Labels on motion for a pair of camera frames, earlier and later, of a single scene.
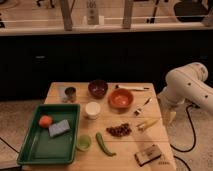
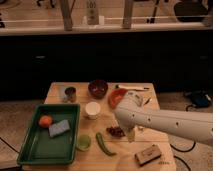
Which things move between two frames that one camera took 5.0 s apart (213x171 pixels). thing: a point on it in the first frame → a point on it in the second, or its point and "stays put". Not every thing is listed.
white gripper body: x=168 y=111 → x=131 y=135
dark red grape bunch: x=120 y=130 stays put
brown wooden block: x=147 y=155 stays put
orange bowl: x=120 y=98 stays put
